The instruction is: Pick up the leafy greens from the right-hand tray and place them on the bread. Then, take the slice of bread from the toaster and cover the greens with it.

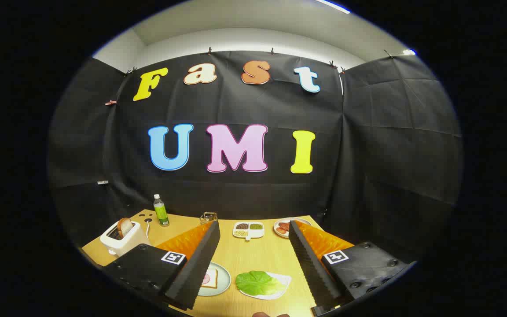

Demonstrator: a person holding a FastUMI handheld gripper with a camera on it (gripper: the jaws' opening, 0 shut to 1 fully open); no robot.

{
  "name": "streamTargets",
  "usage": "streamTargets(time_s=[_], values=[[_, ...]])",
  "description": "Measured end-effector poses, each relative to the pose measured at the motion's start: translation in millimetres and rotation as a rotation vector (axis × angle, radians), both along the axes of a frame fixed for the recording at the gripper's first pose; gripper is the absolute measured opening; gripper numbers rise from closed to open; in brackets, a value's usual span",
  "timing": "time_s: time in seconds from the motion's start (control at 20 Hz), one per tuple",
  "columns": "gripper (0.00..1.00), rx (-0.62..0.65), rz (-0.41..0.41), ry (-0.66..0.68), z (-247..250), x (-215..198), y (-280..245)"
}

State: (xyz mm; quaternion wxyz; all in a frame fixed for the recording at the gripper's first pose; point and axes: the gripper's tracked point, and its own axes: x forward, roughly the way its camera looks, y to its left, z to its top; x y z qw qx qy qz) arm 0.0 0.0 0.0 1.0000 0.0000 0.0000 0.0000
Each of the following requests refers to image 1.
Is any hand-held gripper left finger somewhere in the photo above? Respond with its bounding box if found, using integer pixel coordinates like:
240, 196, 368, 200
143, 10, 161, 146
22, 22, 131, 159
102, 220, 221, 311

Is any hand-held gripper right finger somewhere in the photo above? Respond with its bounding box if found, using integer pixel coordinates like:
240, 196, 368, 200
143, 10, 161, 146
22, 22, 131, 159
288, 219, 417, 317

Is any green lettuce leaf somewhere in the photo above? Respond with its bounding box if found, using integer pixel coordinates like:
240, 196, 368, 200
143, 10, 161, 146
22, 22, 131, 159
236, 271, 286, 296

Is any thick toasted bread slice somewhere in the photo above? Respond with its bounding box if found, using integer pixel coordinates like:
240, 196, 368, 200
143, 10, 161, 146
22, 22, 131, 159
118, 217, 134, 238

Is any thin white bread slice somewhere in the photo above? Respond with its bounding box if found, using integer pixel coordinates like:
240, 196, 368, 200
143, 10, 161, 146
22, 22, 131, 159
201, 269, 218, 289

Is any white rectangular plate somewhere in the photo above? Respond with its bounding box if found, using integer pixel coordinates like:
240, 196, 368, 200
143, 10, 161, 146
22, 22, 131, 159
239, 272, 292, 301

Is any pale green round plate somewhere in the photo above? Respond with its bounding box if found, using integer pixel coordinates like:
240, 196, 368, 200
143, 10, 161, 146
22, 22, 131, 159
197, 262, 231, 296

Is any round white plate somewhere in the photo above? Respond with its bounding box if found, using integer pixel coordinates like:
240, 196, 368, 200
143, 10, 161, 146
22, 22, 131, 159
273, 217, 312, 239

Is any divided white bean dish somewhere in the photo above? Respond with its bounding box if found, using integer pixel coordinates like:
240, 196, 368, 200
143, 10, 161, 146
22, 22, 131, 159
232, 221, 265, 241

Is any green label drink bottle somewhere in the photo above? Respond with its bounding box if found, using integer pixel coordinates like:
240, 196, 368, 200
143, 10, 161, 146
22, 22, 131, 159
153, 194, 170, 227

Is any white toaster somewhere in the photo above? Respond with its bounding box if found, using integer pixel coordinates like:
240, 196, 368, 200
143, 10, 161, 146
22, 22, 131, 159
100, 220, 152, 257

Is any black backdrop cloth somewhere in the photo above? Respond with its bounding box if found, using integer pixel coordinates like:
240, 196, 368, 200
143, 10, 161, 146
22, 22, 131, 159
48, 50, 464, 265

